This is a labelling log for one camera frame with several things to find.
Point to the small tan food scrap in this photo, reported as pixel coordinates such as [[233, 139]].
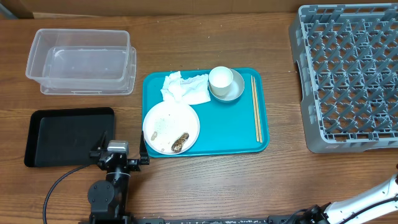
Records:
[[154, 135]]

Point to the white round plate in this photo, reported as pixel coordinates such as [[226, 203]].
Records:
[[170, 120]]

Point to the grey dishwasher rack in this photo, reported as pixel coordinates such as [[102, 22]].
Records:
[[346, 56]]

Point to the wooden chopstick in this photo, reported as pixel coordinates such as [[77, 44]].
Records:
[[254, 108], [258, 118]]

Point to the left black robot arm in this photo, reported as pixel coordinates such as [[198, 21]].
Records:
[[108, 197]]

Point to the teal serving tray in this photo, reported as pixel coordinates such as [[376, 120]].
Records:
[[229, 128]]

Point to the white paper napkin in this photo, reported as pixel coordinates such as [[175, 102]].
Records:
[[191, 91]]

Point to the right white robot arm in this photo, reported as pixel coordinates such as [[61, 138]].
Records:
[[374, 203]]

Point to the black plastic tray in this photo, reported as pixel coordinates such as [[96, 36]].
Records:
[[65, 137]]

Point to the brown food scrap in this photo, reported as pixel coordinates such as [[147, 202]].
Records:
[[178, 144]]

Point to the grey shallow bowl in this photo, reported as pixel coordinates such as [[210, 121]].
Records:
[[236, 89]]

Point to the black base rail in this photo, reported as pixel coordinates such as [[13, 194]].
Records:
[[273, 219]]

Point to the white cup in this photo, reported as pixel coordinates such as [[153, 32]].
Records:
[[220, 79]]

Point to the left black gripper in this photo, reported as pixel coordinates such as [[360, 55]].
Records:
[[144, 157]]

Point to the clear plastic storage bin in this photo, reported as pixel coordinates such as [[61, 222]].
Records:
[[82, 62]]

